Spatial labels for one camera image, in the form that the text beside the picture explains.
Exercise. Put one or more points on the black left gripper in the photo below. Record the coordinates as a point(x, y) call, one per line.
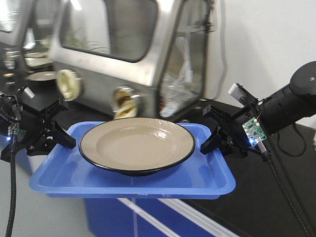
point(33, 124)

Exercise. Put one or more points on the beige plate with black rim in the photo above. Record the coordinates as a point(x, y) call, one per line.
point(137, 146)

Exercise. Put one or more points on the green circuit board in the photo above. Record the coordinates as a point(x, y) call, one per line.
point(13, 129)
point(254, 131)

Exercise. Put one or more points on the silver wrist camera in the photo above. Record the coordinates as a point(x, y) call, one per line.
point(237, 92)
point(28, 92)

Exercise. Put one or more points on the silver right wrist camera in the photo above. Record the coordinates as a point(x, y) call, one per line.
point(237, 92)

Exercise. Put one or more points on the stainless steel glove box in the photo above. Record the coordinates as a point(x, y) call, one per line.
point(133, 58)

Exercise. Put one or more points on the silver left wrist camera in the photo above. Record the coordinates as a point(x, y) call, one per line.
point(28, 92)

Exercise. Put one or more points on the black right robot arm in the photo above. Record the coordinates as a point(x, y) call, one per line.
point(291, 103)

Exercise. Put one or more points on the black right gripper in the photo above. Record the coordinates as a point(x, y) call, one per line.
point(231, 130)

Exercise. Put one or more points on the green circuit board right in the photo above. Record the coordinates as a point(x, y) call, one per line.
point(254, 131)

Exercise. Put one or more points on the green circuit board left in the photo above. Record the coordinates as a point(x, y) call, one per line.
point(13, 129)

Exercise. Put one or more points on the blue storage container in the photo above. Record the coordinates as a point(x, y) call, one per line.
point(136, 217)

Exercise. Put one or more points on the blue plastic tray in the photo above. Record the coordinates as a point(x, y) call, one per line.
point(65, 173)

